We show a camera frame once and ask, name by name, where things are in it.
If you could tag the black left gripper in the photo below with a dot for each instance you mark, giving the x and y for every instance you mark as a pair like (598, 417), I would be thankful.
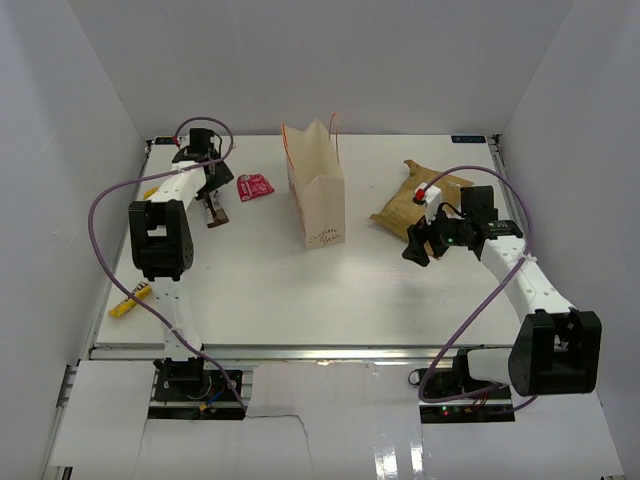
(223, 176)

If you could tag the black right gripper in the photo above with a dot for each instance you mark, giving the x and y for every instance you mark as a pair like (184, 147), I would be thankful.
(421, 232)

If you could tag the brown chocolate bar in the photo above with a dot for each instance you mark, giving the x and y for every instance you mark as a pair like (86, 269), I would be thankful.
(215, 213)

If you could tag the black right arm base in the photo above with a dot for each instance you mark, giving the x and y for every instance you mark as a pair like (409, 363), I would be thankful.
(480, 402)

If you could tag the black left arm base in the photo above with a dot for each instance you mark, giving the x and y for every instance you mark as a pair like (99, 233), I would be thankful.
(189, 390)

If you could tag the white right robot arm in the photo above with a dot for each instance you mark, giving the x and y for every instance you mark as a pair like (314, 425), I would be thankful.
(556, 351)

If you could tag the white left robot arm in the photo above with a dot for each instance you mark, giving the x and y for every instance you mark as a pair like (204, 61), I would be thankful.
(161, 241)

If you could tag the large brown snack bag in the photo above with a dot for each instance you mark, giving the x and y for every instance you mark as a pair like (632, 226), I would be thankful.
(400, 211)

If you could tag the beige paper bag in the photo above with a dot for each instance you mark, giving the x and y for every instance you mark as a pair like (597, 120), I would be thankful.
(316, 183)

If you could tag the red snack packet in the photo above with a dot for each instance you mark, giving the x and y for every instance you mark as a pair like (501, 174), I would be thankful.
(252, 186)

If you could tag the blue table label left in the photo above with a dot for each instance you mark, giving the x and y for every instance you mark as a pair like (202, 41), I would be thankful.
(164, 140)

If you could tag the blue table label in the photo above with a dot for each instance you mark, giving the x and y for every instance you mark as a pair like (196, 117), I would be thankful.
(468, 139)
(164, 140)

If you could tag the yellow snack packet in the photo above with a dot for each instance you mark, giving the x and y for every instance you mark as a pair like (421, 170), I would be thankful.
(149, 193)

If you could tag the blue table label right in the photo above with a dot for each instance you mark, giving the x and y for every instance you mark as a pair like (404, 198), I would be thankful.
(468, 139)

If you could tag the yellow candy bar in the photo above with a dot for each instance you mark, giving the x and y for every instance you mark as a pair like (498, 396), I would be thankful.
(142, 290)

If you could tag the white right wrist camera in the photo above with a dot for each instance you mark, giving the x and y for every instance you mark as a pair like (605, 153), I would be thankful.
(428, 197)

